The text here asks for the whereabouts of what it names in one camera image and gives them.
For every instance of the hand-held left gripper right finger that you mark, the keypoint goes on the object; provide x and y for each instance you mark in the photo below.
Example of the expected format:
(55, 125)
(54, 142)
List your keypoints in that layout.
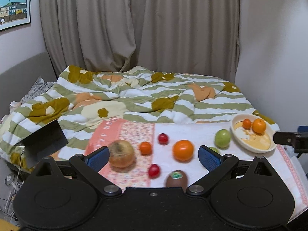
(209, 159)

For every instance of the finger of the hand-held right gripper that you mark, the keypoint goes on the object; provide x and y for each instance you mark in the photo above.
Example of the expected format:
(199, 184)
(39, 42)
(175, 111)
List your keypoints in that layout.
(302, 129)
(285, 138)

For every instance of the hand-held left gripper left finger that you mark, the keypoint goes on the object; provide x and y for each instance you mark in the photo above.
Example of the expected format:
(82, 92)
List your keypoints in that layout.
(98, 159)

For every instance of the green apple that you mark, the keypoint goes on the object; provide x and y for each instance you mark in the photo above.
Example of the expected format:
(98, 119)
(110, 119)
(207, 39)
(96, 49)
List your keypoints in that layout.
(215, 150)
(222, 138)

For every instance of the yellowish brown apple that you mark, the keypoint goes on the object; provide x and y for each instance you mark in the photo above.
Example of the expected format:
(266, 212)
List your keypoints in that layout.
(122, 154)

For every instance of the cream ceramic bowl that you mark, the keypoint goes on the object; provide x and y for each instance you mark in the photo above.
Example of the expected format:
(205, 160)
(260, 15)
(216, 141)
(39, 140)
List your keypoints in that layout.
(259, 144)

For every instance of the brown kiwi with sticker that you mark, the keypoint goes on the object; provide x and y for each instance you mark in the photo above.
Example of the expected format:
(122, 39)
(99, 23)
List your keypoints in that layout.
(176, 180)

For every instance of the small mandarin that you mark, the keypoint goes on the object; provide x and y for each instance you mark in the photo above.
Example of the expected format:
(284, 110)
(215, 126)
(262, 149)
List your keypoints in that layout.
(246, 123)
(145, 148)

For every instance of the red tomato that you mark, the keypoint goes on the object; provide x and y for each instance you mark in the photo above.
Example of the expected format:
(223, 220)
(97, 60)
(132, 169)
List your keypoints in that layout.
(154, 170)
(163, 138)

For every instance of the pink floral towel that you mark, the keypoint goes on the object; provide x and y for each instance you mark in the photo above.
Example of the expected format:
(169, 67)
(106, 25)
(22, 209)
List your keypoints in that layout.
(199, 137)

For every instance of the large orange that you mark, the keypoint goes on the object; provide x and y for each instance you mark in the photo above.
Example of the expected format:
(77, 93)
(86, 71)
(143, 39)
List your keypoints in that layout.
(183, 150)

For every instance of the medium orange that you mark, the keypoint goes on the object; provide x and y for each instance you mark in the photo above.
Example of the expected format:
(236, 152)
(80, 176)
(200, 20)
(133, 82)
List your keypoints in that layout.
(259, 126)

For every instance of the striped floral blanket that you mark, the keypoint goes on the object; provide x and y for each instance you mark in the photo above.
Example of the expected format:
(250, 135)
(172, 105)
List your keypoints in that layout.
(134, 96)

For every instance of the grey patterned pillow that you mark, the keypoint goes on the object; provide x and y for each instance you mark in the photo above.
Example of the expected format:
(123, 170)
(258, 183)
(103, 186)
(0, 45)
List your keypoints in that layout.
(38, 87)

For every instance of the grey headboard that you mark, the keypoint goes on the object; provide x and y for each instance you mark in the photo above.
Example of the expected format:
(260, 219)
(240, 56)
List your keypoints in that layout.
(21, 69)

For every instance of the beige curtain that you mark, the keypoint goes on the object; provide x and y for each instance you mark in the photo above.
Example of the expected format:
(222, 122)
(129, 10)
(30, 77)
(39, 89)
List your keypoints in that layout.
(120, 24)

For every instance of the framed wall poster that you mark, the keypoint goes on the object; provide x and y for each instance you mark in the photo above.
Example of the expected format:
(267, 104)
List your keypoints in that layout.
(14, 7)

